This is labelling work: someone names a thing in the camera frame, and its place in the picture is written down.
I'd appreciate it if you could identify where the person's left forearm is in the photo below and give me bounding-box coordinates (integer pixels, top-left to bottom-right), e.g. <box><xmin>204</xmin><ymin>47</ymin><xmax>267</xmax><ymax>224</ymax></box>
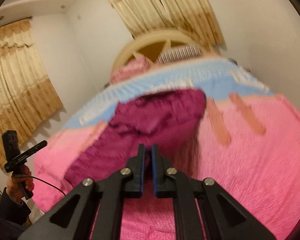
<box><xmin>0</xmin><ymin>187</ymin><xmax>32</xmax><ymax>234</ymax></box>

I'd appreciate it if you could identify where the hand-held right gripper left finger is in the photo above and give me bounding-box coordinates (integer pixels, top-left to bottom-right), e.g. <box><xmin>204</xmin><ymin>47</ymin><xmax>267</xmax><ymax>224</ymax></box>
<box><xmin>17</xmin><ymin>143</ymin><xmax>146</xmax><ymax>240</ymax></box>

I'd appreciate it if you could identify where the pink and blue bedspread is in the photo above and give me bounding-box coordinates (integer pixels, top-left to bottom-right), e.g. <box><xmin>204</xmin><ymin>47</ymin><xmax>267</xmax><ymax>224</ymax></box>
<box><xmin>32</xmin><ymin>54</ymin><xmax>300</xmax><ymax>240</ymax></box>

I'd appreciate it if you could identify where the beige window curtain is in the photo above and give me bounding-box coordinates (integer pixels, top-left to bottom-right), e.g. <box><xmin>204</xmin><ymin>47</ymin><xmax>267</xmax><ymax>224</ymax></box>
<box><xmin>100</xmin><ymin>0</ymin><xmax>225</xmax><ymax>48</ymax></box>

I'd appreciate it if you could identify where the beige floral side curtain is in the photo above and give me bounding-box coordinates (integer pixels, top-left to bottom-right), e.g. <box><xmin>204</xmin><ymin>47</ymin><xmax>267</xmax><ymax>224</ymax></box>
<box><xmin>0</xmin><ymin>18</ymin><xmax>63</xmax><ymax>169</ymax></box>

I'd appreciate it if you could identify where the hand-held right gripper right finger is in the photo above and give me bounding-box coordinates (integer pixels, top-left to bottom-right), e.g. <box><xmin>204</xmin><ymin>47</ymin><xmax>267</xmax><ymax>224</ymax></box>
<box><xmin>151</xmin><ymin>143</ymin><xmax>276</xmax><ymax>240</ymax></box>

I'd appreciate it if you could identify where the magenta puffer jacket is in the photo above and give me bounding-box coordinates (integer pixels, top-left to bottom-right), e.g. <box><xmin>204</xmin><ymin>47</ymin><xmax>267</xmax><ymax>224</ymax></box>
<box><xmin>64</xmin><ymin>88</ymin><xmax>208</xmax><ymax>188</ymax></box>

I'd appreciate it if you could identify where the striped pillow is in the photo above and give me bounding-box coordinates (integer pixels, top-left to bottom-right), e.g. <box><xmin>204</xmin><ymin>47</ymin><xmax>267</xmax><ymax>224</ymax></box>
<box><xmin>155</xmin><ymin>45</ymin><xmax>206</xmax><ymax>66</ymax></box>

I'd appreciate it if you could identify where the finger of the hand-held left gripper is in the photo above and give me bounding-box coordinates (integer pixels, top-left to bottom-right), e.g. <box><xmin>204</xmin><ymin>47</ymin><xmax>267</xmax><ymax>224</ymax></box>
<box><xmin>16</xmin><ymin>141</ymin><xmax>48</xmax><ymax>162</ymax></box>

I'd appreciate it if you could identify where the person's left hand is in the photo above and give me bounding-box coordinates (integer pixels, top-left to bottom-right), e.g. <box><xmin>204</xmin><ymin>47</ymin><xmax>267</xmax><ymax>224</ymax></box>
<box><xmin>7</xmin><ymin>164</ymin><xmax>35</xmax><ymax>203</ymax></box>

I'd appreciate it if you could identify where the cream wooden headboard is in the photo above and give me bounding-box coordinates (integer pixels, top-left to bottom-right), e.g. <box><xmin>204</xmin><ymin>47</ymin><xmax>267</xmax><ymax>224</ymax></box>
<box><xmin>112</xmin><ymin>28</ymin><xmax>217</xmax><ymax>78</ymax></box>

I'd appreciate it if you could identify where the black cable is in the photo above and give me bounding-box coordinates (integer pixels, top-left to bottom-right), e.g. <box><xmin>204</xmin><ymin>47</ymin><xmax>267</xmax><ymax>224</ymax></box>
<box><xmin>14</xmin><ymin>175</ymin><xmax>67</xmax><ymax>197</ymax></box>

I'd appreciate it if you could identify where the pink folded quilt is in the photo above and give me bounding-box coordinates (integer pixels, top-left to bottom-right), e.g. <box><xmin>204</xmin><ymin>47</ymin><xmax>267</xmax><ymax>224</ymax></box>
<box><xmin>109</xmin><ymin>56</ymin><xmax>151</xmax><ymax>85</ymax></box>

